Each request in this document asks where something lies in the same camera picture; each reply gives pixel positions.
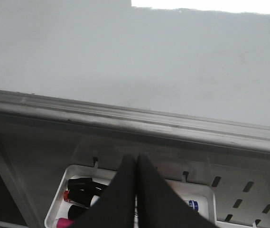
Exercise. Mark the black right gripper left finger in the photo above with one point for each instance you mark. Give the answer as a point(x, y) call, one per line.
point(116, 206)

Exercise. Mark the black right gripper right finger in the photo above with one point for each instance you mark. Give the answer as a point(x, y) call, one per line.
point(158, 206)

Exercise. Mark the white whiteboard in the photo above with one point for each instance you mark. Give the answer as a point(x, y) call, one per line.
point(194, 70)

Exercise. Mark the red capped marker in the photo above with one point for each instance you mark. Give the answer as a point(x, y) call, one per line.
point(84, 198)

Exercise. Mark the blue capped marker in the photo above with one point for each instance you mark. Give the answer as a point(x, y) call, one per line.
point(194, 205)

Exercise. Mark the black marker lower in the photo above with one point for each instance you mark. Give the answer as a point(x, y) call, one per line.
point(75, 212)

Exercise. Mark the black capped marker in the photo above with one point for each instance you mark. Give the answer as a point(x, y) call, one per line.
point(87, 184)

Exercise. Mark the white marker tray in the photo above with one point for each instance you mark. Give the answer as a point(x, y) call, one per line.
point(187, 191)

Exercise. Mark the pink capped marker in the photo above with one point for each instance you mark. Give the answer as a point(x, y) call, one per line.
point(63, 223)

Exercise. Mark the white pegboard panel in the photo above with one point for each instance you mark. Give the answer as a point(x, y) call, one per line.
point(242, 196)

